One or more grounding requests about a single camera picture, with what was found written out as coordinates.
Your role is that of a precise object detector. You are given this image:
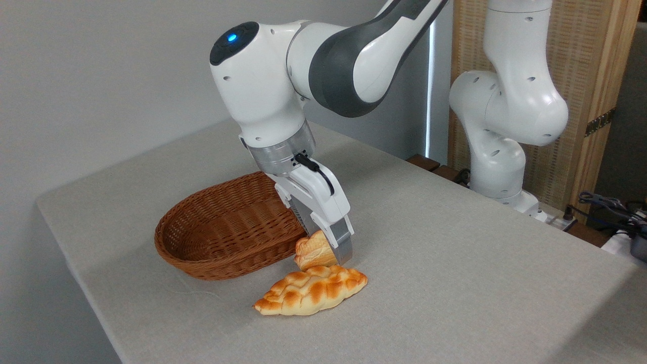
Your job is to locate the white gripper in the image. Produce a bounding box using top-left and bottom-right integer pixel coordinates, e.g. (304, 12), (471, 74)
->
(274, 163), (355, 266)

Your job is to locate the small round bread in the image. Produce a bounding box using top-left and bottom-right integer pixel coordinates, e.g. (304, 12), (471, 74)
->
(294, 230), (338, 271)

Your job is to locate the long braided bread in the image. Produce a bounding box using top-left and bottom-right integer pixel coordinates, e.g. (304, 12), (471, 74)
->
(253, 265), (368, 317)

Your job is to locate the brown wicker basket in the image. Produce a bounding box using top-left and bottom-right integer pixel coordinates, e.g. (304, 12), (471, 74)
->
(154, 171), (308, 281)

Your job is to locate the grey tablecloth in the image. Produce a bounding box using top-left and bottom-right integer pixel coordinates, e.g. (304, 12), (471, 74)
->
(35, 119), (647, 364)

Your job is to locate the white vertical light strip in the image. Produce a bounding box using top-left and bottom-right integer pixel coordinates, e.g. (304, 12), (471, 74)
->
(425, 20), (437, 159)

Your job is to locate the black screen hinge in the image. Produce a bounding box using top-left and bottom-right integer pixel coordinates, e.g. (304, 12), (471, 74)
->
(585, 108), (615, 138)

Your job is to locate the wooden rattan screen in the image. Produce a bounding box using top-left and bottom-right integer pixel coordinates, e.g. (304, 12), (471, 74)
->
(447, 0), (643, 224)

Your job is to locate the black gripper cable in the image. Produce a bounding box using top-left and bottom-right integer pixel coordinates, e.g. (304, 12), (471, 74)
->
(294, 153), (336, 197)

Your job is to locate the black cable bundle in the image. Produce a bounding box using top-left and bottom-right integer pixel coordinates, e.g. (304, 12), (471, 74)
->
(578, 191), (647, 239)

